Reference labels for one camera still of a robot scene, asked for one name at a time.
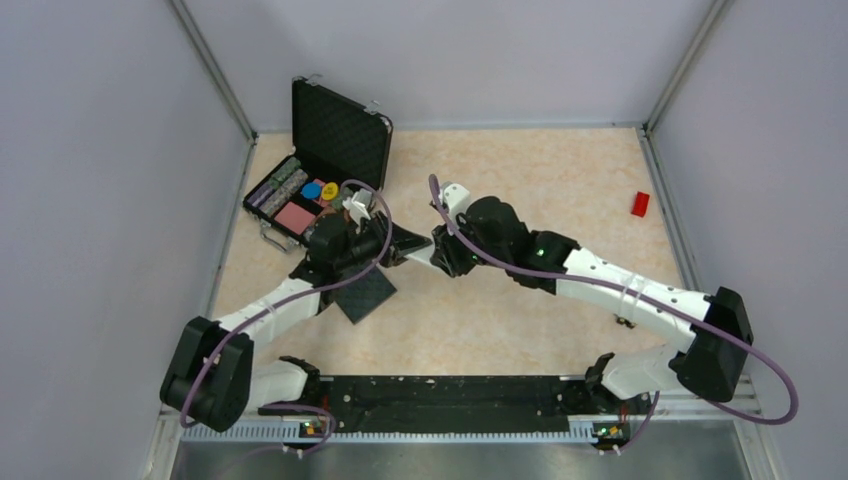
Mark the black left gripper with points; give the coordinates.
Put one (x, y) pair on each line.
(402, 241)

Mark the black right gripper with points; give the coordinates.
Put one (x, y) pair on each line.
(446, 254)

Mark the white remote control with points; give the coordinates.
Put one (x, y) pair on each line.
(422, 256)

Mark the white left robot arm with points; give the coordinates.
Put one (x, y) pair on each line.
(212, 379)

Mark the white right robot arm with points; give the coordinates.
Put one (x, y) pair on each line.
(707, 337)

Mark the dark grey studded baseplate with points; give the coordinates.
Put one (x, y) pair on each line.
(359, 299)

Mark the yellow round chip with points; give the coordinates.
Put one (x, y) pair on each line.
(329, 191)

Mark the blue round chip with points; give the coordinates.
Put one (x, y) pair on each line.
(312, 190)

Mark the pink card deck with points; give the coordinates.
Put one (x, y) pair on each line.
(294, 218)

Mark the black poker chip case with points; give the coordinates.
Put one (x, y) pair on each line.
(334, 139)

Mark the small blue toy car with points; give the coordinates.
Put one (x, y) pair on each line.
(624, 322)

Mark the red toy brick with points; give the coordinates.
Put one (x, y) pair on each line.
(640, 204)

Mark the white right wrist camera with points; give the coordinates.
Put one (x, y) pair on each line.
(455, 198)

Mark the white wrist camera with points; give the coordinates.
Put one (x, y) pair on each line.
(359, 205)
(455, 198)

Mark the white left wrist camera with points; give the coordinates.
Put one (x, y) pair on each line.
(359, 205)

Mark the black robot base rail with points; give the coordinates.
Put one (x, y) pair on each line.
(464, 404)

